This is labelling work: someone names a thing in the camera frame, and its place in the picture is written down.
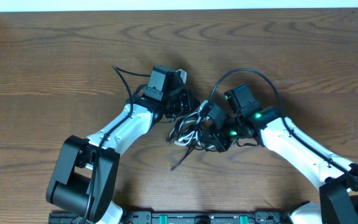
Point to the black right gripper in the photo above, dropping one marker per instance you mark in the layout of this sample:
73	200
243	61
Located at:
215	139

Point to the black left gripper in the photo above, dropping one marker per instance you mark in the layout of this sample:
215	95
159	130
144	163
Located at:
187	98

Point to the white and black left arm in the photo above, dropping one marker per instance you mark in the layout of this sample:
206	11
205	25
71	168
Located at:
84	177

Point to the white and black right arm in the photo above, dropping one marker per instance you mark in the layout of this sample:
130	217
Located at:
335	177

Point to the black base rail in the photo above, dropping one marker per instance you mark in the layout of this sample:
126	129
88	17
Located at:
197	217

